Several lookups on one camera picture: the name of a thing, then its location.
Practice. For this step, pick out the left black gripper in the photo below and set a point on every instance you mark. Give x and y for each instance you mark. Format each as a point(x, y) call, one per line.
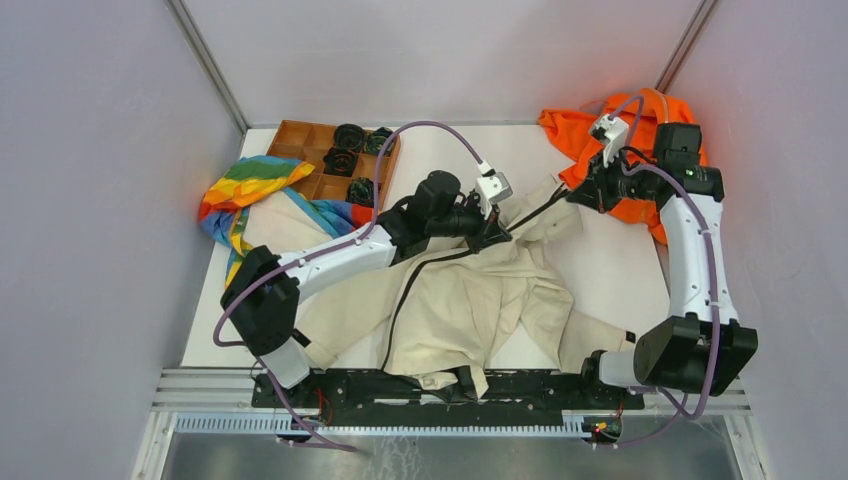
point(487, 233)

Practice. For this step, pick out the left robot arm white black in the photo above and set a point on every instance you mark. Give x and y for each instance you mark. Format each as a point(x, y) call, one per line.
point(262, 299)

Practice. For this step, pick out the black rolled sock far right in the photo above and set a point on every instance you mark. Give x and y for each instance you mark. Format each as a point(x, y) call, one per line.
point(375, 140)

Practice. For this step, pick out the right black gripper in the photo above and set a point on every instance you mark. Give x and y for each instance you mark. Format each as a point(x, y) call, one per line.
point(597, 191)

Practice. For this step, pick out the aluminium frame rail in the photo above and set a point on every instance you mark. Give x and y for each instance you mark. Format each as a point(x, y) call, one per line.
point(243, 401)

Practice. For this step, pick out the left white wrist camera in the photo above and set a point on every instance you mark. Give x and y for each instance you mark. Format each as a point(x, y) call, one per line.
point(492, 186)

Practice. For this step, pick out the black rolled sock middle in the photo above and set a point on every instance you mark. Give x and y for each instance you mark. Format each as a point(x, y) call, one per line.
point(340, 162)

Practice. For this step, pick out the black rolled sock near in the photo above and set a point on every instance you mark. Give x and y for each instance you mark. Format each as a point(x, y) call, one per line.
point(362, 191)

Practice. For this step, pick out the rainbow striped garment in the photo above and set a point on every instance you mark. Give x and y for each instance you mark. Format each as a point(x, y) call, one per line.
point(255, 204)

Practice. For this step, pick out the black rolled sock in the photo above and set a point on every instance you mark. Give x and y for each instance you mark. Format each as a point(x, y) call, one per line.
point(340, 162)
point(362, 191)
point(349, 137)
point(375, 140)

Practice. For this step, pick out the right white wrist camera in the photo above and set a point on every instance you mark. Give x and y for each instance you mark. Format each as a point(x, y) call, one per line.
point(613, 133)

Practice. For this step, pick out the beige zip jacket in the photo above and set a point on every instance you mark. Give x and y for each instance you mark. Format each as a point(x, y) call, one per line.
point(447, 312)

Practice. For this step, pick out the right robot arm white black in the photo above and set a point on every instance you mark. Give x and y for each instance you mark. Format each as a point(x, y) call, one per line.
point(701, 347)

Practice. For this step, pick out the brown wooden compartment tray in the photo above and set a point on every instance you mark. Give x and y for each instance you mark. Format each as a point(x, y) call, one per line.
point(309, 142)

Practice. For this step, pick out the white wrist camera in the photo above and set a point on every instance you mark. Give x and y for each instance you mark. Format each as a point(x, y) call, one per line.
point(613, 133)
point(492, 186)

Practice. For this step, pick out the black rolled sock far left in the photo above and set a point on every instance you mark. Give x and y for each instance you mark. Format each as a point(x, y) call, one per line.
point(349, 137)

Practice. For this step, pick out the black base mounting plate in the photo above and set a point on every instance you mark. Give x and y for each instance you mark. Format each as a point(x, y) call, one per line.
point(372, 398)

